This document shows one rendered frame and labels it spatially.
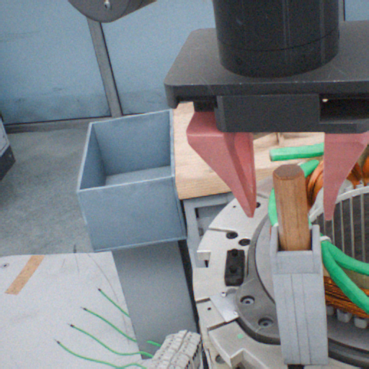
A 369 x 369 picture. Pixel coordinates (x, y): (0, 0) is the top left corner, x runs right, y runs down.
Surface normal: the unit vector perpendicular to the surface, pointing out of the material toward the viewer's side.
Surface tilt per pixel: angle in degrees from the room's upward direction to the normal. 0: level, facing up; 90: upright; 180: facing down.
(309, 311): 90
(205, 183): 90
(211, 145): 114
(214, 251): 0
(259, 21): 93
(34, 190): 0
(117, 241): 90
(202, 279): 0
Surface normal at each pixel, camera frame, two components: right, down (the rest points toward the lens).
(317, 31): 0.55, 0.42
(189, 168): -0.17, -0.84
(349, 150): -0.17, 0.85
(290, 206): -0.22, 0.55
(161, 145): 0.03, 0.53
